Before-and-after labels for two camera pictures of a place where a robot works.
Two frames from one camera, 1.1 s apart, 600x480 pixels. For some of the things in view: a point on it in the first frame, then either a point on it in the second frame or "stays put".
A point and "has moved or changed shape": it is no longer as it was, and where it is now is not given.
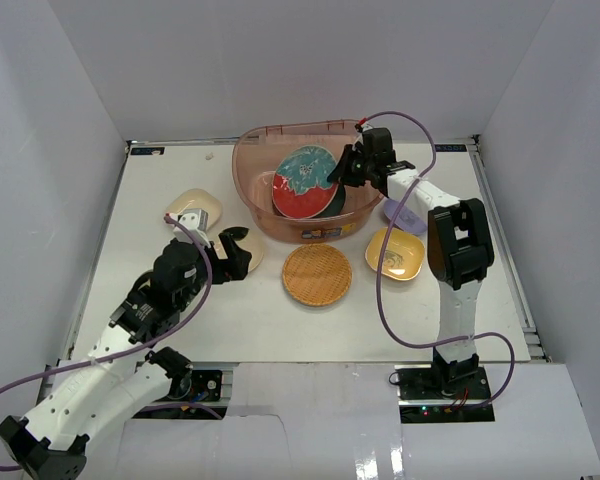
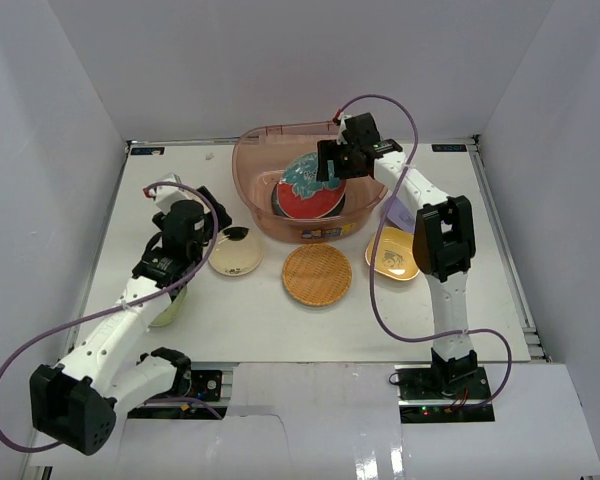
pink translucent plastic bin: (256, 153) stays put
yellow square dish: (403, 256) stays put
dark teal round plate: (338, 202) → (278, 211)
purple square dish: (408, 218) stays put
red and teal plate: (301, 188) has moved or changed shape
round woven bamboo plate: (317, 275) stays put
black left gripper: (225, 260) → (215, 211)
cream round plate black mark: (250, 243) stays put
